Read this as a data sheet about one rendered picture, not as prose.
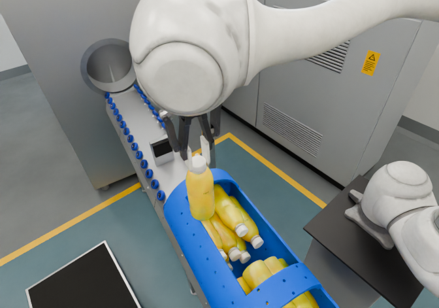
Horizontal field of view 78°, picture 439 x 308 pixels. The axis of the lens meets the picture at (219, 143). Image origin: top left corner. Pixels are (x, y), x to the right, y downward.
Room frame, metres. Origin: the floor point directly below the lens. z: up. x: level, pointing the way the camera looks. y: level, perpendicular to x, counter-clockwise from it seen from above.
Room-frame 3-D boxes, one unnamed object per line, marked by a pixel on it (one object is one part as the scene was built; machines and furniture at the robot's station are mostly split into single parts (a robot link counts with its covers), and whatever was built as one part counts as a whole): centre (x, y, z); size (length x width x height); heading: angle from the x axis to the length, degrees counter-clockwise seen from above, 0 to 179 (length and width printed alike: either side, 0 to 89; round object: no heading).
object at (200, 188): (0.45, 0.05, 1.36); 0.07 x 0.07 x 0.19
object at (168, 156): (0.98, 0.28, 1.00); 0.10 x 0.04 x 0.15; 119
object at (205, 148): (0.46, 0.03, 1.49); 0.03 x 0.01 x 0.07; 28
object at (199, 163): (0.45, 0.05, 1.46); 0.04 x 0.04 x 0.02
